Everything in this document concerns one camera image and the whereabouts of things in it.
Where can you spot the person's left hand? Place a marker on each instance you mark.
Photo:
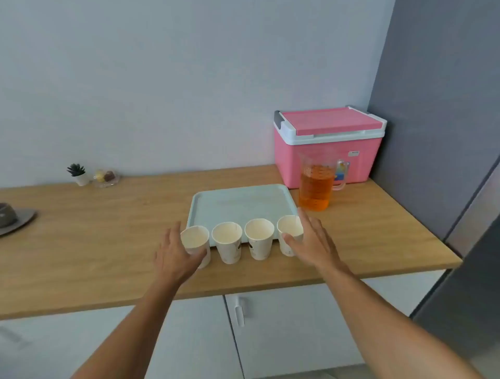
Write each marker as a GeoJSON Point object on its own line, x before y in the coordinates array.
{"type": "Point", "coordinates": [174, 261]}

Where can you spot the person's right hand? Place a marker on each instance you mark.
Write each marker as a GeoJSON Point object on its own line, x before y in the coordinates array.
{"type": "Point", "coordinates": [318, 250]}

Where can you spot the white paper cup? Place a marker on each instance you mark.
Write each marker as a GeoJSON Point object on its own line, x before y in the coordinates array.
{"type": "Point", "coordinates": [288, 225]}
{"type": "Point", "coordinates": [195, 237]}
{"type": "Point", "coordinates": [227, 244]}
{"type": "Point", "coordinates": [259, 242]}

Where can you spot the clear pitcher of orange juice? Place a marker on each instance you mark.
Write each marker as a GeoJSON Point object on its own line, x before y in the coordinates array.
{"type": "Point", "coordinates": [314, 193]}

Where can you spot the person's left forearm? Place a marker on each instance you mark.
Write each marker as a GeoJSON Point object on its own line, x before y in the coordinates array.
{"type": "Point", "coordinates": [133, 335]}

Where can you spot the person's right forearm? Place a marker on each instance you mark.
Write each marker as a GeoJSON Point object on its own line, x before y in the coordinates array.
{"type": "Point", "coordinates": [383, 332]}

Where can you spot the white cabinet door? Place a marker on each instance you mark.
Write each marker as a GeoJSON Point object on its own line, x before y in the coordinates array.
{"type": "Point", "coordinates": [58, 343]}
{"type": "Point", "coordinates": [297, 324]}

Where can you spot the light green plastic tray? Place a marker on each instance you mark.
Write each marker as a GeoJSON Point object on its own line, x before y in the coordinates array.
{"type": "Point", "coordinates": [242, 203]}

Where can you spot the pink cooler box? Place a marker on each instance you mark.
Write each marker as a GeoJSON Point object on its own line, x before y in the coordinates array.
{"type": "Point", "coordinates": [287, 156]}

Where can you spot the clear glass dish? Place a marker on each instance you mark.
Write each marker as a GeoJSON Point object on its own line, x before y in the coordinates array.
{"type": "Point", "coordinates": [106, 184]}

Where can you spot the brown wrapped sweet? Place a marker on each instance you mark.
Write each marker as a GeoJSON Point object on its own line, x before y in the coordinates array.
{"type": "Point", "coordinates": [109, 175]}

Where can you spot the yellow wrapped sweet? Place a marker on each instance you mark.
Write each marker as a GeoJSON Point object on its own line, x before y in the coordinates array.
{"type": "Point", "coordinates": [100, 177]}

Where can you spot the small potted succulent plant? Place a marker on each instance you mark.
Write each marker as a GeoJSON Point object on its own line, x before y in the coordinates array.
{"type": "Point", "coordinates": [82, 179]}

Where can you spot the grey plate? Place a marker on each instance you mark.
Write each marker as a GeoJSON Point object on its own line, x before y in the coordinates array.
{"type": "Point", "coordinates": [23, 218]}

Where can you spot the grey refrigerator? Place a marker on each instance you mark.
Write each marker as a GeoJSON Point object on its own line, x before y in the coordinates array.
{"type": "Point", "coordinates": [468, 296]}

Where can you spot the dark grey bowl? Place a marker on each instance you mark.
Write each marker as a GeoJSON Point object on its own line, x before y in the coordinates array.
{"type": "Point", "coordinates": [7, 216]}

